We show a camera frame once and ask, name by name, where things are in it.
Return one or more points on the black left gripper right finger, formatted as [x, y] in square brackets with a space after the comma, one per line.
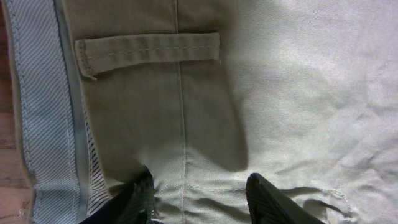
[268, 205]

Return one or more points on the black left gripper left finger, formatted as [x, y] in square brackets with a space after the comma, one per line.
[134, 205]

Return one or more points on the khaki green shorts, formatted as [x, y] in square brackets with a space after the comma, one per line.
[183, 100]

